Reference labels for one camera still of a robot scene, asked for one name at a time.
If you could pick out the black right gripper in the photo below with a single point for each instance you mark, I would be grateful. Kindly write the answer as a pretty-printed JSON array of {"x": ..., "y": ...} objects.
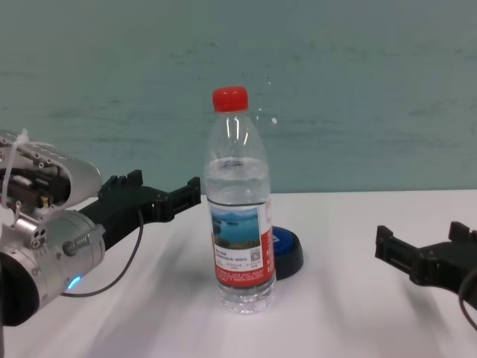
[{"x": 443, "y": 264}]

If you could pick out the clear water bottle red cap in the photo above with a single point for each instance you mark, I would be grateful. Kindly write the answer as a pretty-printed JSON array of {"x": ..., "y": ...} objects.
[{"x": 238, "y": 186}]

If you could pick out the blue button black base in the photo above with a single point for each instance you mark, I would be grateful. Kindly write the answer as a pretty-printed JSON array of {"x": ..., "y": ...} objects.
[{"x": 288, "y": 250}]

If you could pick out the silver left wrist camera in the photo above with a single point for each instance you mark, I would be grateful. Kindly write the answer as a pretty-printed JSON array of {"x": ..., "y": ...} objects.
[{"x": 74, "y": 175}]

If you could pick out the white left camera zip tie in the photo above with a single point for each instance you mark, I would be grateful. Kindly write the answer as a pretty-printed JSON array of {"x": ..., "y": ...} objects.
[{"x": 9, "y": 168}]

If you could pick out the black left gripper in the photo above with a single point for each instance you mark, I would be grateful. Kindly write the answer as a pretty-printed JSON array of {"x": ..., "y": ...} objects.
[{"x": 123, "y": 212}]

